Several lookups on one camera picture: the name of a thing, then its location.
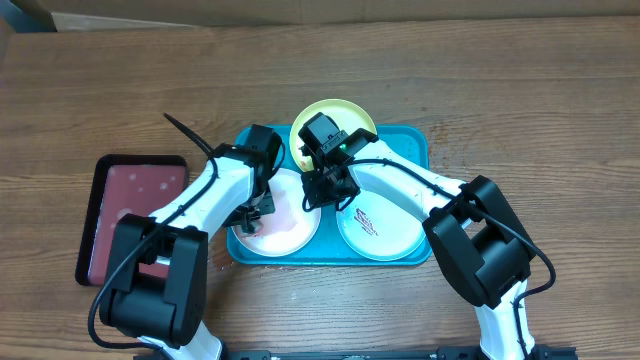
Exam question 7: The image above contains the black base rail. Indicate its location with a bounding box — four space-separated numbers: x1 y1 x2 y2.
219 344 579 360

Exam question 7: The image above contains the green rimmed plate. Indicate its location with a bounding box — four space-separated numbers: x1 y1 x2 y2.
289 99 377 172

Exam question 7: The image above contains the green scrubbing sponge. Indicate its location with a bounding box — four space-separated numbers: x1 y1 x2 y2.
239 219 263 237

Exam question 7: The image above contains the light blue rimmed plate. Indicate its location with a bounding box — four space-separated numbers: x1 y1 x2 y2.
336 191 432 266

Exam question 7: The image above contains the white plate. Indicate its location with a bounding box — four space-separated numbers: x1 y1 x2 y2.
232 168 321 257

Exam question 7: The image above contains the black tray with red water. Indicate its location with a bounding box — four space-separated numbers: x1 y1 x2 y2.
75 154 189 286

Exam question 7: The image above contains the cardboard box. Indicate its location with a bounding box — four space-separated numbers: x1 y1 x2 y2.
12 0 639 26

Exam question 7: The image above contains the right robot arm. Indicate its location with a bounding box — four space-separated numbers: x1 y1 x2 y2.
298 113 535 359

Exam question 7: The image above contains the blue plastic tray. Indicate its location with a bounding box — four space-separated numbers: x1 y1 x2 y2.
226 125 432 266

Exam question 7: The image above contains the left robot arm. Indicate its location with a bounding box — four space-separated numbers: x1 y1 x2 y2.
87 121 285 359

